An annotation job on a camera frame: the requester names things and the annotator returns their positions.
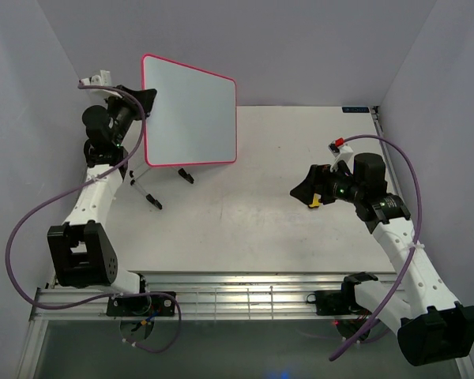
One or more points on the aluminium extrusion rail frame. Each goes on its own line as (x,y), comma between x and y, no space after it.
(210,297)

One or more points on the blue table label right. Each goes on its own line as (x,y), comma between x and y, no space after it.
(356,110)

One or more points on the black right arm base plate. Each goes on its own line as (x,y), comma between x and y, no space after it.
(331,303)

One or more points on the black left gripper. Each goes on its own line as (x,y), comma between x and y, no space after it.
(145,97)

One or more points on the wire easel stand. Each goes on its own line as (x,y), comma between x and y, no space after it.
(150,182)

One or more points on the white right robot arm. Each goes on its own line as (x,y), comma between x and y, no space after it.
(430,323)

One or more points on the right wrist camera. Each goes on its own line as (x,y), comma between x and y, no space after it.
(341,151)

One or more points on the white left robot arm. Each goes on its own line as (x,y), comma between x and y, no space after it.
(81,251)

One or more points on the pink framed whiteboard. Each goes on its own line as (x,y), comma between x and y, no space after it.
(194,117)

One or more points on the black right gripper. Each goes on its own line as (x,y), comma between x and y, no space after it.
(317,181)

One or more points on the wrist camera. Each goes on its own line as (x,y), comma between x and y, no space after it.
(341,151)
(98,82)

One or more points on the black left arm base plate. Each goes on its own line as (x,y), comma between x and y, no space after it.
(141,306)

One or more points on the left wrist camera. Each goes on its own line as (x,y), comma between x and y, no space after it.
(98,82)

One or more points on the yellow whiteboard eraser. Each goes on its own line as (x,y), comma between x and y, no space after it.
(315,203)

